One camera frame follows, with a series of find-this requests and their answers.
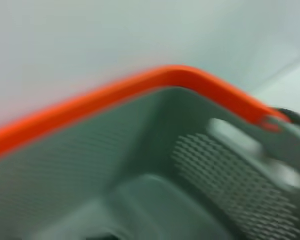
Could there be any grey perforated plastic storage basket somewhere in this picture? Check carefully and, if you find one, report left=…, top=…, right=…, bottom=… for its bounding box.
left=0, top=86, right=300, bottom=240

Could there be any orange basket carry handle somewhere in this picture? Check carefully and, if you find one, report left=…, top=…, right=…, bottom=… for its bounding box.
left=0, top=64, right=291, bottom=163

